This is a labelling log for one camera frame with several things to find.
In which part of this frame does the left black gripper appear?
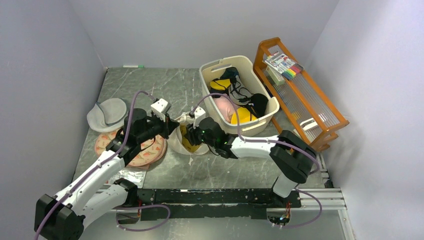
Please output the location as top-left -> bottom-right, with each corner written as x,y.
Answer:
137,111 -> 180,143

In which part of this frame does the mustard yellow bra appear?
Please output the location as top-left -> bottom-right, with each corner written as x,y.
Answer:
180,125 -> 200,153

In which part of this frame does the white mesh laundry bag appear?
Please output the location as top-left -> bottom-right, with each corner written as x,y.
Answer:
167,112 -> 210,156

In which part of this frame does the black bra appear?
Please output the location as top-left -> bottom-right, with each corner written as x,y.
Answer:
228,75 -> 253,106
246,93 -> 269,118

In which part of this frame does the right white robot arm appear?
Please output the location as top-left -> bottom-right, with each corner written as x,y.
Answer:
185,117 -> 318,207

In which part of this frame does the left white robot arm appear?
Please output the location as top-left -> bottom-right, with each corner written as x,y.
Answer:
34,108 -> 179,240

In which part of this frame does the floral pink laundry bag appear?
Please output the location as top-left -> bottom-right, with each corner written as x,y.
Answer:
94,130 -> 168,169

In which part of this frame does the pink bra in basket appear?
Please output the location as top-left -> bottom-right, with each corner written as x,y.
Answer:
213,96 -> 239,123

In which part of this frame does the yellow bra in basket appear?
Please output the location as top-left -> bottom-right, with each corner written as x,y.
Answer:
230,107 -> 258,125

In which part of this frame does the cream plastic laundry basket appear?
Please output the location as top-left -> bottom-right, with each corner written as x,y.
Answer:
199,55 -> 280,137

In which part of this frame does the black bra in basket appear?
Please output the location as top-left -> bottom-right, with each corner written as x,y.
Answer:
246,93 -> 269,118

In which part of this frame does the black yellow garment in basket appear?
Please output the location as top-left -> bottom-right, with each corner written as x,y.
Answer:
209,67 -> 241,98

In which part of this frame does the green white marker pen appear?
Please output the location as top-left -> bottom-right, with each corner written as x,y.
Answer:
122,65 -> 145,68

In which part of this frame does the orange wooden rack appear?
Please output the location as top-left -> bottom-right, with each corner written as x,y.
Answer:
253,37 -> 349,152

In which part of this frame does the coloured marker pen pack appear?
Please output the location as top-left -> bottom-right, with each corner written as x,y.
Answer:
263,52 -> 304,80

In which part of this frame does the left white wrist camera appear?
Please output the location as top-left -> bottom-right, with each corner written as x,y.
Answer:
150,98 -> 172,122

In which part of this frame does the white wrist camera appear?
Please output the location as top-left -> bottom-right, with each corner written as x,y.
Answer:
189,106 -> 207,128
150,98 -> 172,122

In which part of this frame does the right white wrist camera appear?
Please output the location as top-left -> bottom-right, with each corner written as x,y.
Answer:
189,106 -> 207,128

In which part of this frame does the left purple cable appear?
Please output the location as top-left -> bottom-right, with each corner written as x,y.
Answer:
33,90 -> 157,240

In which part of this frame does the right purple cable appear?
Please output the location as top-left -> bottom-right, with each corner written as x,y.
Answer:
190,93 -> 323,176

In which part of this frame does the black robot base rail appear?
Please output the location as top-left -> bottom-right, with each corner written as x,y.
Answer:
116,188 -> 302,224

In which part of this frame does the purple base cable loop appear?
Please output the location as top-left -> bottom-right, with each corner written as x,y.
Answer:
115,203 -> 171,232

